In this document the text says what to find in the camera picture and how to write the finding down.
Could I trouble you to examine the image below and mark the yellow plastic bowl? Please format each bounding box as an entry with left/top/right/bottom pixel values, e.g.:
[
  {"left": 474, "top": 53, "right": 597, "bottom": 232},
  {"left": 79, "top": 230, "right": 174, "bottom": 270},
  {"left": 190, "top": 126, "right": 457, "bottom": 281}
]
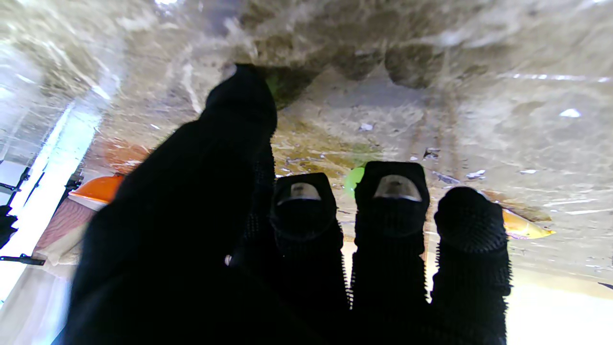
[{"left": 500, "top": 208, "right": 557, "bottom": 241}]

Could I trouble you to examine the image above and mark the orange plastic bowl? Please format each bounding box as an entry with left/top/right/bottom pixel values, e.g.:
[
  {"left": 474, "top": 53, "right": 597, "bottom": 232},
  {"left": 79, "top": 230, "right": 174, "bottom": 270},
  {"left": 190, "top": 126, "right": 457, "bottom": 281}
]
[{"left": 68, "top": 173, "right": 126, "bottom": 205}]

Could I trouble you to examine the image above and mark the green plastic bowl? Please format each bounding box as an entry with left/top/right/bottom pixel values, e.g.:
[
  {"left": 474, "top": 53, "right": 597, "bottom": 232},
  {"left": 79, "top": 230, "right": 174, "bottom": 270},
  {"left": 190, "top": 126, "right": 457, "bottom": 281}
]
[{"left": 343, "top": 165, "right": 367, "bottom": 198}]

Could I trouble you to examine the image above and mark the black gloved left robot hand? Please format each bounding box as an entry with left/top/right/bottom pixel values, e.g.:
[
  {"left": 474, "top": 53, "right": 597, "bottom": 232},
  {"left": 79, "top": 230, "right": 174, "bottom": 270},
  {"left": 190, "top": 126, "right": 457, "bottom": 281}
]
[{"left": 60, "top": 63, "right": 513, "bottom": 345}]

